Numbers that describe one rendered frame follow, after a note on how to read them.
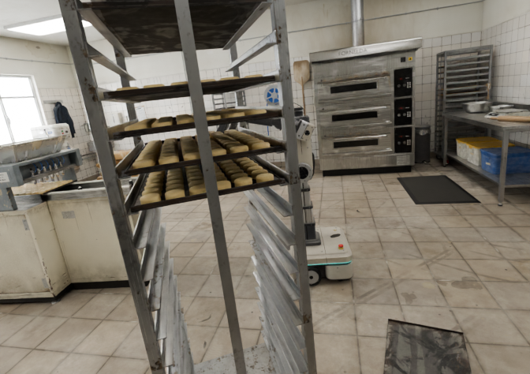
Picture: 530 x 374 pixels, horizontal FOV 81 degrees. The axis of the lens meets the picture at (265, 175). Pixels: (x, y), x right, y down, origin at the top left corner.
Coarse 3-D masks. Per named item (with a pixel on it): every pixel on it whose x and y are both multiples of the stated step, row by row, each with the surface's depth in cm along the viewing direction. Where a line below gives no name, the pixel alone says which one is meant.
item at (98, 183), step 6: (102, 180) 273; (120, 180) 270; (126, 180) 270; (132, 180) 269; (66, 186) 276; (72, 186) 276; (78, 186) 275; (84, 186) 275; (90, 186) 274; (96, 186) 274; (102, 186) 273
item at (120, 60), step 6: (114, 48) 118; (114, 54) 119; (120, 54) 119; (120, 60) 120; (120, 66) 120; (120, 78) 121; (126, 84) 122; (126, 108) 124; (132, 108) 124; (132, 114) 125; (138, 138) 127
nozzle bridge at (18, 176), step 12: (48, 156) 254; (60, 156) 278; (72, 156) 288; (0, 168) 222; (12, 168) 222; (24, 168) 241; (48, 168) 263; (60, 168) 270; (72, 168) 294; (0, 180) 225; (12, 180) 224; (24, 180) 234; (0, 192) 228; (12, 192) 231; (0, 204) 230; (12, 204) 230
